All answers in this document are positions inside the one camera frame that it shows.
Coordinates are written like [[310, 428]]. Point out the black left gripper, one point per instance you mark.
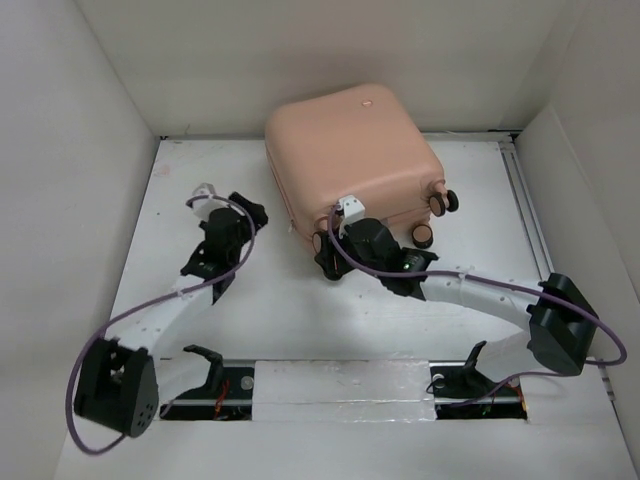
[[258, 211]]

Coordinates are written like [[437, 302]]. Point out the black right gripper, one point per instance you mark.
[[325, 259]]

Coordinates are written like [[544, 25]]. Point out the pink hard-shell suitcase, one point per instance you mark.
[[362, 142]]

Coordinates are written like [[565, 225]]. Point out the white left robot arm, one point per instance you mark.
[[121, 382]]

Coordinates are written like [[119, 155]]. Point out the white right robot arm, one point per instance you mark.
[[555, 324]]

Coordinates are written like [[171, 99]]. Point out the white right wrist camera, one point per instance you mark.
[[350, 210]]

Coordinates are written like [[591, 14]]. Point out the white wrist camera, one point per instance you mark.
[[203, 202], [350, 210]]

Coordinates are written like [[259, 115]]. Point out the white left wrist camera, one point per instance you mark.
[[203, 202]]

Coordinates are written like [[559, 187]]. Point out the aluminium side rail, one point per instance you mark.
[[524, 204]]

